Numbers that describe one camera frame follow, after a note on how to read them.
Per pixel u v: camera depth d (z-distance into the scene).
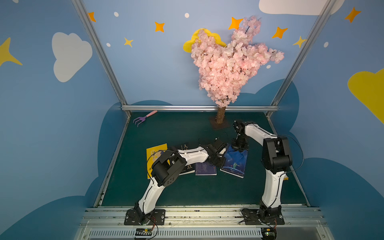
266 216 0.66
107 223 0.75
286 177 0.88
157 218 0.75
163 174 0.53
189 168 0.90
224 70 0.71
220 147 0.77
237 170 0.91
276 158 0.56
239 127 0.78
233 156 0.94
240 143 0.86
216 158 0.80
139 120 1.15
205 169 0.91
